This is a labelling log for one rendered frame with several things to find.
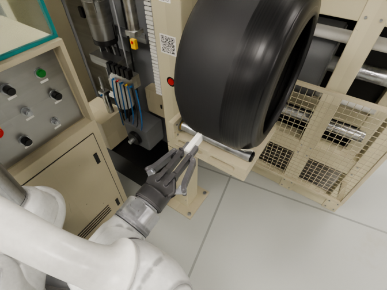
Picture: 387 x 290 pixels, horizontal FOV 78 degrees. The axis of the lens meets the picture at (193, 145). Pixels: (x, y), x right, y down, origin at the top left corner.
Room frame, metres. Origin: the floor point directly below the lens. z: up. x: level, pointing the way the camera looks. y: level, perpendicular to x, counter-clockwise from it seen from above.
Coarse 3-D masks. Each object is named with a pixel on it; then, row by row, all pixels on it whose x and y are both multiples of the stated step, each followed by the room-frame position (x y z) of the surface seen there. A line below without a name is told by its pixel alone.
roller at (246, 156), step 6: (180, 126) 0.77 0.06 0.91; (186, 126) 0.76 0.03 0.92; (192, 132) 0.73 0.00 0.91; (204, 138) 0.69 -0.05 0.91; (216, 144) 0.66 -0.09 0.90; (222, 144) 0.65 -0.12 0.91; (228, 150) 0.63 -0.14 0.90; (234, 150) 0.62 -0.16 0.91; (240, 150) 0.62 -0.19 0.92; (240, 156) 0.60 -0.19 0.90; (246, 156) 0.59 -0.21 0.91; (252, 156) 0.59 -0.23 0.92
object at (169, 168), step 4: (180, 148) 0.42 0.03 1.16; (180, 152) 0.41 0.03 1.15; (176, 156) 0.40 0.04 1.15; (172, 160) 0.39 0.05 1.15; (176, 160) 0.39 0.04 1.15; (180, 160) 0.40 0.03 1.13; (168, 164) 0.37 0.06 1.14; (172, 164) 0.37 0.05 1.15; (176, 164) 0.39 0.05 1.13; (164, 168) 0.36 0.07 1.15; (168, 168) 0.36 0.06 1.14; (172, 168) 0.37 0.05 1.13; (160, 172) 0.35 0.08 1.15; (164, 172) 0.35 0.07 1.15; (168, 172) 0.36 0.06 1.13; (156, 176) 0.34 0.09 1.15; (160, 176) 0.34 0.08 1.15; (156, 180) 0.33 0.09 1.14
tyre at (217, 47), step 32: (224, 0) 0.69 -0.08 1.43; (256, 0) 0.66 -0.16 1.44; (288, 0) 0.64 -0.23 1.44; (320, 0) 0.80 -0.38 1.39; (192, 32) 0.65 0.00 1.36; (224, 32) 0.61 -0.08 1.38; (256, 32) 0.58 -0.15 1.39; (288, 32) 0.59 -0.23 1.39; (192, 64) 0.60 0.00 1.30; (224, 64) 0.56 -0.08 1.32; (256, 64) 0.53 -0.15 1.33; (288, 64) 0.95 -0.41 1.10; (192, 96) 0.58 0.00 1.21; (224, 96) 0.53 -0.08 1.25; (256, 96) 0.51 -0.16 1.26; (288, 96) 0.82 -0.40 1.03; (192, 128) 0.62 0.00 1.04; (224, 128) 0.51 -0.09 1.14; (256, 128) 0.51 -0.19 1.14
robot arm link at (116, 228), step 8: (112, 216) 0.24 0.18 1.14; (104, 224) 0.21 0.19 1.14; (112, 224) 0.21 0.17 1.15; (120, 224) 0.21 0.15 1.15; (128, 224) 0.21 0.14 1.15; (96, 232) 0.20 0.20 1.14; (104, 232) 0.19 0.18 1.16; (112, 232) 0.19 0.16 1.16; (120, 232) 0.19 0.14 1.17; (128, 232) 0.19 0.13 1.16; (136, 232) 0.20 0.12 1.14; (96, 240) 0.18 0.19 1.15; (104, 240) 0.17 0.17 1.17; (112, 240) 0.17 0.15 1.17; (144, 240) 0.20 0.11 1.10; (72, 288) 0.10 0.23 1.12; (80, 288) 0.10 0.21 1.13
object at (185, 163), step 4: (188, 156) 0.40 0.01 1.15; (184, 160) 0.38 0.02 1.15; (188, 160) 0.39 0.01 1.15; (180, 164) 0.37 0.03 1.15; (184, 164) 0.37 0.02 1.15; (188, 164) 0.39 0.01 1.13; (176, 168) 0.36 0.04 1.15; (180, 168) 0.36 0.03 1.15; (184, 168) 0.37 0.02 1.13; (172, 172) 0.35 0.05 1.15; (176, 172) 0.35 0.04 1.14; (180, 172) 0.36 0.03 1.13; (172, 176) 0.34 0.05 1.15; (176, 176) 0.34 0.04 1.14; (168, 180) 0.32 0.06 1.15; (176, 180) 0.34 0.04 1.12; (164, 184) 0.31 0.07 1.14; (168, 184) 0.32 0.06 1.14
